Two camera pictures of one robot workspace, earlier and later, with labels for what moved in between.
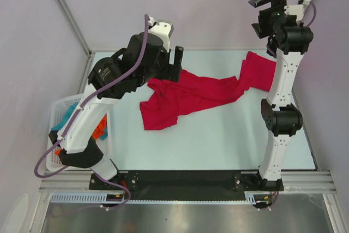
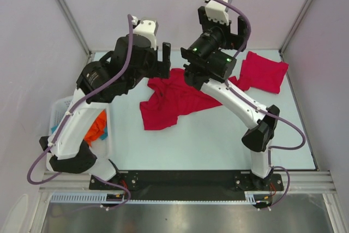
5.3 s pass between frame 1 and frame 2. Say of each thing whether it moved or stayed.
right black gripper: moved
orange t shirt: stayed
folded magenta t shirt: stayed
